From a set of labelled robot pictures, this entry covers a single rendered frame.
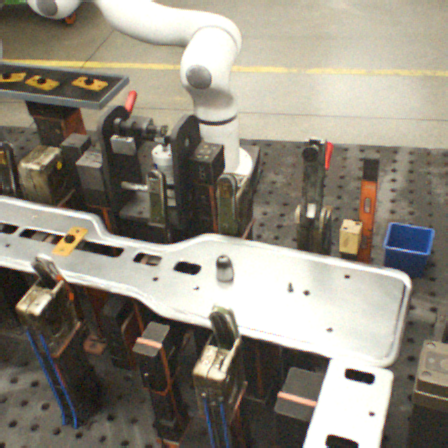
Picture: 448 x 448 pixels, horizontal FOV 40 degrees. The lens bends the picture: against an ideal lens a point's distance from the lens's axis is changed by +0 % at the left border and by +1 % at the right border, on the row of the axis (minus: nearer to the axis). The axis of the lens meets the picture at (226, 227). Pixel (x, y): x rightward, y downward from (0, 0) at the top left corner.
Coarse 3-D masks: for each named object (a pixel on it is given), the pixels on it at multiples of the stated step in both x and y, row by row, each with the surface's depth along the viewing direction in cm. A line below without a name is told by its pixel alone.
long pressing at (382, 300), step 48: (0, 240) 127; (96, 240) 124; (192, 240) 121; (240, 240) 120; (96, 288) 115; (144, 288) 113; (192, 288) 112; (240, 288) 111; (336, 288) 109; (384, 288) 108; (288, 336) 101; (336, 336) 100; (384, 336) 100
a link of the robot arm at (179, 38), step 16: (80, 0) 150; (96, 0) 153; (112, 0) 147; (128, 0) 147; (144, 0) 149; (112, 16) 148; (128, 16) 147; (144, 16) 147; (160, 16) 148; (176, 16) 150; (192, 16) 152; (208, 16) 153; (128, 32) 150; (144, 32) 149; (160, 32) 150; (176, 32) 152; (192, 32) 154; (240, 48) 156
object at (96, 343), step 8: (80, 248) 125; (88, 248) 128; (96, 248) 131; (80, 288) 131; (88, 288) 131; (80, 296) 133; (88, 296) 132; (96, 296) 135; (104, 296) 138; (88, 304) 134; (96, 304) 136; (104, 304) 139; (88, 312) 136; (96, 312) 136; (88, 320) 138; (96, 320) 137; (96, 328) 139; (88, 336) 143; (96, 336) 142; (104, 336) 142; (88, 344) 142; (96, 344) 142; (104, 344) 141; (96, 352) 140
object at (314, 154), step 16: (304, 144) 107; (320, 144) 106; (304, 160) 109; (320, 160) 107; (304, 176) 110; (320, 176) 109; (304, 192) 112; (320, 192) 111; (304, 208) 114; (320, 208) 113
